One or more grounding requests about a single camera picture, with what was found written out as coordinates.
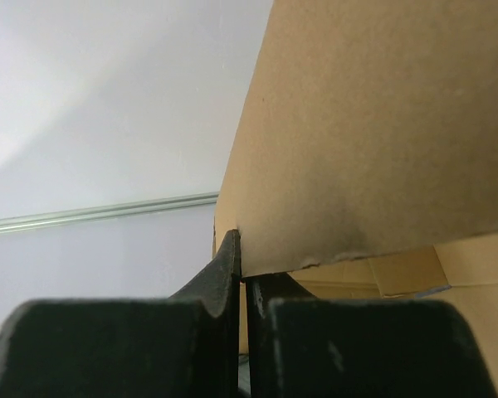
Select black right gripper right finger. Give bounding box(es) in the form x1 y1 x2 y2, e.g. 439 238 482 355
245 274 497 397

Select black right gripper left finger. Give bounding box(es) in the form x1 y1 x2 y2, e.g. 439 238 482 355
0 230 241 397

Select brown cardboard box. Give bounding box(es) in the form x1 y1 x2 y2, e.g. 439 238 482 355
212 0 498 353

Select aluminium frame post left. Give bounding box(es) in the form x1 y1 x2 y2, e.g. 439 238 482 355
0 192 219 234

